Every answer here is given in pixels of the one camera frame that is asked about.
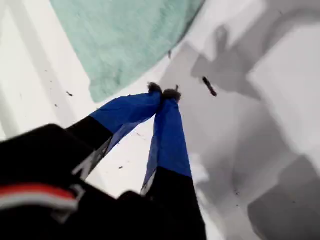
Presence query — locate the pale green T-shirt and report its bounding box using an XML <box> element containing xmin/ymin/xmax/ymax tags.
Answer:
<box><xmin>49</xmin><ymin>0</ymin><xmax>207</xmax><ymax>104</ymax></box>

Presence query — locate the arm's red white wire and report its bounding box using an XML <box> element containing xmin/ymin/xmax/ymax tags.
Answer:
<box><xmin>0</xmin><ymin>183</ymin><xmax>79</xmax><ymax>211</ymax></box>

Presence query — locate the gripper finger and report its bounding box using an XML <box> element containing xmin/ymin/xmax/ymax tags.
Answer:
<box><xmin>140</xmin><ymin>85</ymin><xmax>209</xmax><ymax>240</ymax></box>
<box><xmin>65</xmin><ymin>82</ymin><xmax>164</xmax><ymax>182</ymax></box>

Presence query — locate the small black scrap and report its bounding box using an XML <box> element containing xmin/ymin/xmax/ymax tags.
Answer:
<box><xmin>201</xmin><ymin>75</ymin><xmax>218</xmax><ymax>98</ymax></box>

